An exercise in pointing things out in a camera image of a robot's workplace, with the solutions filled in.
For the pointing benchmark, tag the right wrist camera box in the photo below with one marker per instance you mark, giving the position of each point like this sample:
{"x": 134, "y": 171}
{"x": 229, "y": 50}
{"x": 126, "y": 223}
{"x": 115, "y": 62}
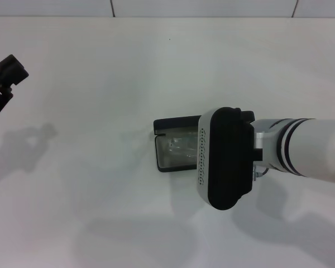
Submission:
{"x": 229, "y": 156}

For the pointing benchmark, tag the black glasses case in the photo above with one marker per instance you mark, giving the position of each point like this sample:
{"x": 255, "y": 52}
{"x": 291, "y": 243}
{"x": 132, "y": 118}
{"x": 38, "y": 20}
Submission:
{"x": 176, "y": 123}

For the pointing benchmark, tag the clear white-framed glasses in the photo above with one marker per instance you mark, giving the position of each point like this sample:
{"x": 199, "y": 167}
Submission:
{"x": 178, "y": 148}

